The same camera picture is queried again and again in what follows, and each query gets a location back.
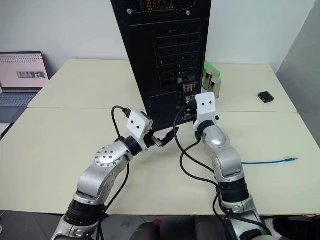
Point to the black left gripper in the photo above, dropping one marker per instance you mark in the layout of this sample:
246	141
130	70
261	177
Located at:
153	139

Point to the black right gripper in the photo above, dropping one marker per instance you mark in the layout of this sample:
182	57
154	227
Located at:
194	113

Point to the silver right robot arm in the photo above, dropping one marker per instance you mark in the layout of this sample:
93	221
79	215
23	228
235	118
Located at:
225	160

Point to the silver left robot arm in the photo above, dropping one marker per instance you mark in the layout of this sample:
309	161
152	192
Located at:
105	160

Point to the black computer tower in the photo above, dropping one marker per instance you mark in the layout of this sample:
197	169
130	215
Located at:
150	62

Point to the short metal cylinder weight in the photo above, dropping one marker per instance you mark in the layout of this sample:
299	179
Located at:
216	87

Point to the tall metal cylinder weight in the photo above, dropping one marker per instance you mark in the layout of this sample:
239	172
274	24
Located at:
208	80

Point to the green plastic piece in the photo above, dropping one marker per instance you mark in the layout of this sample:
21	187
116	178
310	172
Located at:
212	67

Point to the small black coupler box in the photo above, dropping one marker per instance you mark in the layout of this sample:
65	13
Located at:
266	97

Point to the grey partition panel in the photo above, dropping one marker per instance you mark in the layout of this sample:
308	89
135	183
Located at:
300	87

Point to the open grey laptop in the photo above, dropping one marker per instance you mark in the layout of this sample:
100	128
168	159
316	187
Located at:
20	72

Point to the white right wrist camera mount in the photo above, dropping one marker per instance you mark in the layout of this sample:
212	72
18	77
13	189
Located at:
205	105

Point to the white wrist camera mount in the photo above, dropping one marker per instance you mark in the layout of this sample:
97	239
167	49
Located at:
205	105
137	123

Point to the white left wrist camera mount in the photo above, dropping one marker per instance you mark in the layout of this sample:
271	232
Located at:
137	123

